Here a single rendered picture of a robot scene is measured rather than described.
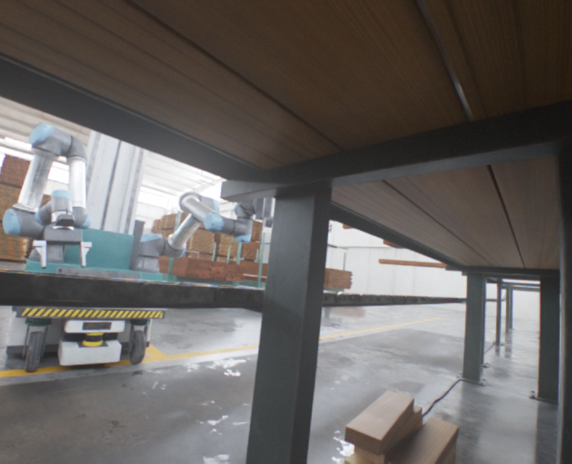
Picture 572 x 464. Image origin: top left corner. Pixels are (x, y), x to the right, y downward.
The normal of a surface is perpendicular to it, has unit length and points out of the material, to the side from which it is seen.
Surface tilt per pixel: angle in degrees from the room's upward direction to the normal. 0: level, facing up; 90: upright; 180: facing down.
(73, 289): 90
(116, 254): 90
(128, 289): 90
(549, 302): 90
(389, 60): 180
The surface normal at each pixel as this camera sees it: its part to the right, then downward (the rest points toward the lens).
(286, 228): -0.69, -0.18
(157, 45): -0.11, 0.98
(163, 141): 0.71, -0.02
